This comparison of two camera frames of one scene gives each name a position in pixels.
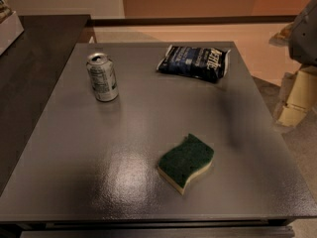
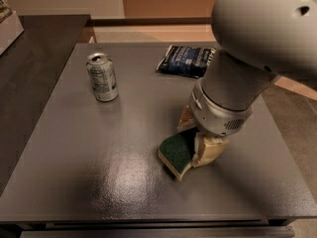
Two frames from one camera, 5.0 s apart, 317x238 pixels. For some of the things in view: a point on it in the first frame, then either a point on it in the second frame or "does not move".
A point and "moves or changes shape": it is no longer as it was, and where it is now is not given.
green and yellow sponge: (178, 165) moves or changes shape
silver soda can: (103, 76) does not move
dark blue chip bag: (204, 63) does not move
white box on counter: (11, 30) does not move
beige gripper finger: (299, 97) to (212, 118)
